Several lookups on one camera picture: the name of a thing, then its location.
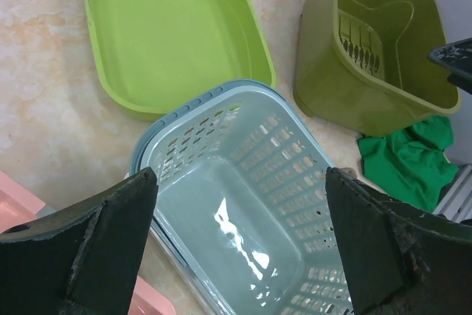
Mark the green cloth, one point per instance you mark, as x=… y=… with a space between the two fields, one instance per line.
x=410 y=164

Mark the lime green plastic tub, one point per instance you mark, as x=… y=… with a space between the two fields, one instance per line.
x=154 y=55

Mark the white perforated basket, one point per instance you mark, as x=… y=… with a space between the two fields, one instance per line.
x=202 y=290

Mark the olive green large container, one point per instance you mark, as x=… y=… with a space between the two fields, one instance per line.
x=363 y=64

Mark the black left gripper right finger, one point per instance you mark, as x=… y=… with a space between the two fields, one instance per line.
x=398 y=259

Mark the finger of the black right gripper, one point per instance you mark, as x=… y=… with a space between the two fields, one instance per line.
x=456 y=57

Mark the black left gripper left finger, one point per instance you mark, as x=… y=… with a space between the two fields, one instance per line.
x=83 y=259

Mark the pink perforated basket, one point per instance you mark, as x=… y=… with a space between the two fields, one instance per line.
x=19 y=206

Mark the light blue perforated basket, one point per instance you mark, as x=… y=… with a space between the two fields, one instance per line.
x=241 y=193

